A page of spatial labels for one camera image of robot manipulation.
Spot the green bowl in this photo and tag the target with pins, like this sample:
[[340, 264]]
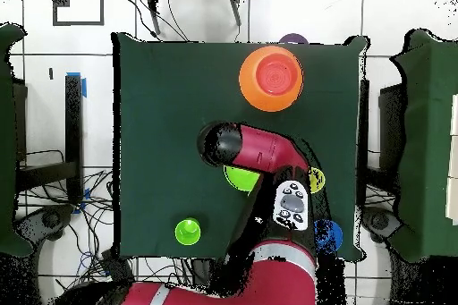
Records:
[[241, 178]]

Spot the large orange bowl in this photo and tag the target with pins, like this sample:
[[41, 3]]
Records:
[[248, 83]]

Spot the red-orange bowl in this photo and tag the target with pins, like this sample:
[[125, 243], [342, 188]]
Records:
[[277, 74]]

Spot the purple bowl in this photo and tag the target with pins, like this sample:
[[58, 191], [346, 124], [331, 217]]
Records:
[[293, 38]]

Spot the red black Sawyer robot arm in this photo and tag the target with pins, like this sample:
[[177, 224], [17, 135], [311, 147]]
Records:
[[268, 151]]

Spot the green cup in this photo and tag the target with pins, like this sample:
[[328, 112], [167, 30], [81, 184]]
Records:
[[188, 232]]

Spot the yellow cup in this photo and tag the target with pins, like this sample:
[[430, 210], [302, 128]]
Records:
[[318, 179]]

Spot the dark green tablecloth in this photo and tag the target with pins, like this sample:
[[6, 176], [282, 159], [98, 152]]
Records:
[[161, 86]]

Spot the blue bowl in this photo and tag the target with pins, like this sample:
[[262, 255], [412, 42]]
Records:
[[332, 237]]

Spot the blue tape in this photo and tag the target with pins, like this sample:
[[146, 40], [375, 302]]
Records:
[[84, 88]]

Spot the black stand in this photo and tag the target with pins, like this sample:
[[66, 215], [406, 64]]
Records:
[[73, 122]]

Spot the black power box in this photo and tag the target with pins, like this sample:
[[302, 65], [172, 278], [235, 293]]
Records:
[[116, 265]]

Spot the dark grey chair base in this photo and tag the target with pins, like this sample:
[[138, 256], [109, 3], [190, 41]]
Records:
[[379, 221], [46, 221]]

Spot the small black object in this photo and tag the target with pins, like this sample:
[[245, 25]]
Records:
[[51, 73]]

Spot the green cloth covered table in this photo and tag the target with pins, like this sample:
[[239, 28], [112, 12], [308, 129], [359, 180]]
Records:
[[9, 140], [429, 104]]

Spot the white box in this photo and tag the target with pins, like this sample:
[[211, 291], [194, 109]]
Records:
[[453, 158]]

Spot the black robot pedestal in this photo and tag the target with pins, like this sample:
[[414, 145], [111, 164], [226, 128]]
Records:
[[202, 271]]

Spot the black post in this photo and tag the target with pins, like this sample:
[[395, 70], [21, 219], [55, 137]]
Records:
[[364, 122]]

